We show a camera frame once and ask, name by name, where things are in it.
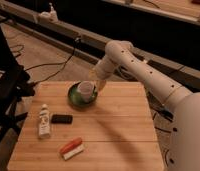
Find small black box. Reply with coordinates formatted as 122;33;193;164
51;115;73;124

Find black office chair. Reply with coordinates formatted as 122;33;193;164
0;27;35;142

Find white squeeze bottle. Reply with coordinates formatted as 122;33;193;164
38;104;51;139

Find black cables near robot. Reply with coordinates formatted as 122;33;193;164
149;96;176;134

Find green saucer plate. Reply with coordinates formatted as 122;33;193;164
68;83;98;108

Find white device on rail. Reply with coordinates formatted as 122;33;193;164
39;3;58;22

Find long grey rail beam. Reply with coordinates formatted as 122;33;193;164
0;0;200;90

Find black floor cable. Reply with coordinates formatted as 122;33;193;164
9;36;82;84

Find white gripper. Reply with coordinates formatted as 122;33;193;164
89;60;114;92

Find white ceramic cup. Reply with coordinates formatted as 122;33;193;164
77;81;94;101

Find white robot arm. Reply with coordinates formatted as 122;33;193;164
92;40;200;171

